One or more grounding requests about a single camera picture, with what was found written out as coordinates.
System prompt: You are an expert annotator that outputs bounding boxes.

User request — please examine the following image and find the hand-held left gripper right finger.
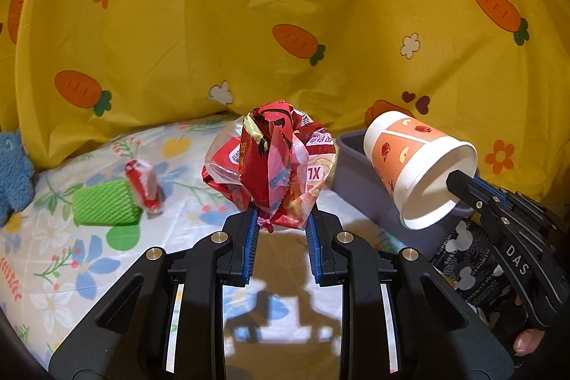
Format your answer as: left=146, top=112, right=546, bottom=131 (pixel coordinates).
left=305, top=208, right=515, bottom=380

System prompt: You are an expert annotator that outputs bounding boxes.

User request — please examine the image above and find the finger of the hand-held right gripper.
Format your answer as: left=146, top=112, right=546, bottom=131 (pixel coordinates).
left=472, top=176, right=551, bottom=248
left=445, top=170, right=558, bottom=328

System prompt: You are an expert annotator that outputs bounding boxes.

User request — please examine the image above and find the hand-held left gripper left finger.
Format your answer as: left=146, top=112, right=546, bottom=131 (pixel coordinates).
left=48, top=206, right=261, bottom=380

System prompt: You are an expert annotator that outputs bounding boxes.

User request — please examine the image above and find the grey plastic bin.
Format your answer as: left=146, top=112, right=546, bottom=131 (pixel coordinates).
left=335, top=130, right=479, bottom=229

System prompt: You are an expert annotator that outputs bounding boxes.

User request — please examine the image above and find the red snack wrapper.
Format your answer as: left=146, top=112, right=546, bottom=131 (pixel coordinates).
left=202, top=99, right=337, bottom=231

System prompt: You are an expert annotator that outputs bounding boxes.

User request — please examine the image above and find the orange print paper cup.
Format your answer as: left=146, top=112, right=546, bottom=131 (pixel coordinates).
left=363, top=110, right=478, bottom=230

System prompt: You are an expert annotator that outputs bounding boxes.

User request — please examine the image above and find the person's right hand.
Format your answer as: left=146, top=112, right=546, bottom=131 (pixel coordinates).
left=512, top=295, right=546, bottom=356

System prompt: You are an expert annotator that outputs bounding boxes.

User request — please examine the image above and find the black printed bag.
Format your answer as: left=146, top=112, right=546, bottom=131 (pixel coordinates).
left=430, top=220, right=535, bottom=345

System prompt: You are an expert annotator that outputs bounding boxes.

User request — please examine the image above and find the small red carton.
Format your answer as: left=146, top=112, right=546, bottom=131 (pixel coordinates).
left=125, top=160, right=165, bottom=215

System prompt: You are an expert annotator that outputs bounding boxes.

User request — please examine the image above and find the green foam net sleeve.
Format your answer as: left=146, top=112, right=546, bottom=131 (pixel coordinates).
left=72, top=179, right=142, bottom=226

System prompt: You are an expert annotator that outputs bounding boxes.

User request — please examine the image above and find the floral plastic tablecloth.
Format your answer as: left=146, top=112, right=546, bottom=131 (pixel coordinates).
left=0, top=115, right=446, bottom=380

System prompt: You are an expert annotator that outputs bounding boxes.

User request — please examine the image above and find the yellow carrot print curtain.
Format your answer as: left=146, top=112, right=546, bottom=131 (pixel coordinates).
left=0, top=0, right=570, bottom=203

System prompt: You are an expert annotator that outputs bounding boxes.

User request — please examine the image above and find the blue plush toy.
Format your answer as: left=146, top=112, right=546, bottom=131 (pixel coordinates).
left=0, top=130, right=35, bottom=227

